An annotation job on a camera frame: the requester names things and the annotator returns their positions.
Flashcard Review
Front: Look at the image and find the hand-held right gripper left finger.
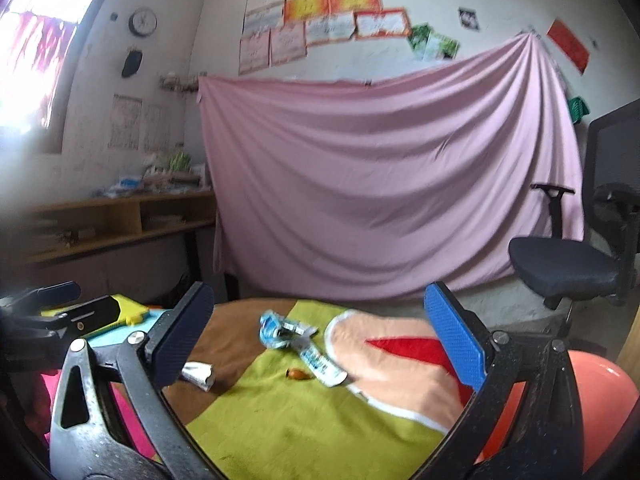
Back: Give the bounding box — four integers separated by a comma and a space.
49, 281, 226, 480

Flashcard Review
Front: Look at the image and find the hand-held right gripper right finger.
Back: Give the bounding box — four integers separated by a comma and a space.
410, 281, 601, 480

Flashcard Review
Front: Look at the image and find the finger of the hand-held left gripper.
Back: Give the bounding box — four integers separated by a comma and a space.
37, 281, 82, 303
47, 296, 121, 333

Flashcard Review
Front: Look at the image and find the silver wrapper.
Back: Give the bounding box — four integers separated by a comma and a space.
180, 361, 216, 392

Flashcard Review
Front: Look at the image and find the long printed plastic wrapper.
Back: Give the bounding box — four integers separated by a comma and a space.
292, 335, 349, 388

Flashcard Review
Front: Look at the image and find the pink plastic basin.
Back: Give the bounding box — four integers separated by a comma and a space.
472, 350, 640, 476

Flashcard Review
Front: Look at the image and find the yellow book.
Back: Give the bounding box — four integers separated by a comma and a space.
40, 294, 151, 343

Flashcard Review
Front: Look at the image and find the wooden desk with shelves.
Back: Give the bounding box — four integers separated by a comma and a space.
20, 190, 218, 286

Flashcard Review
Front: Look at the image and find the black office chair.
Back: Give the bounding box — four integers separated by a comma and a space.
508, 100, 640, 338

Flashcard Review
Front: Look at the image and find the pile of papers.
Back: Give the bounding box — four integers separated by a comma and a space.
92, 170, 213, 198

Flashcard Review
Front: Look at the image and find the colourful patchwork blanket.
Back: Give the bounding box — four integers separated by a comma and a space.
40, 297, 501, 480

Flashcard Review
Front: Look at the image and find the pink hanging sheet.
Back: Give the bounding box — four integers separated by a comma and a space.
198, 32, 586, 303

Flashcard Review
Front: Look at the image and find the red hanging cloth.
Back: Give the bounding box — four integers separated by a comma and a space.
5, 10, 76, 126

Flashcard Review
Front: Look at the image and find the wooden framed window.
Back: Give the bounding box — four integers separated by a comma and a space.
0, 0, 116, 156

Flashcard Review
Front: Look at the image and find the black cap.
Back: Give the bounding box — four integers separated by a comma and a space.
121, 47, 143, 79

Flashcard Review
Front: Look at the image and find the green photo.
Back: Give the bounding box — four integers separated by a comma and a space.
407, 24, 432, 53
425, 34, 461, 61

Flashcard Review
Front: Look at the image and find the red paper sign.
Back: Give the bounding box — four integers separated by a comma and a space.
546, 19, 591, 75

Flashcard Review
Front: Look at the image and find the large wall calendar sheet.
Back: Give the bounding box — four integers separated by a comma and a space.
108, 94, 143, 151

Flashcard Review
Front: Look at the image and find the small wall calendar sheet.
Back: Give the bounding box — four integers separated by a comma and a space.
142, 104, 171, 153

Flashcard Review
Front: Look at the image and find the wire wall rack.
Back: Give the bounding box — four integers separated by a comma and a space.
159, 72, 201, 93

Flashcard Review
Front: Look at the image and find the round wall clock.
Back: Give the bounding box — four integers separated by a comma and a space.
129, 7, 158, 38

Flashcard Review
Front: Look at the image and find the group of wall certificates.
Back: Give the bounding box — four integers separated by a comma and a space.
239, 0, 435, 77

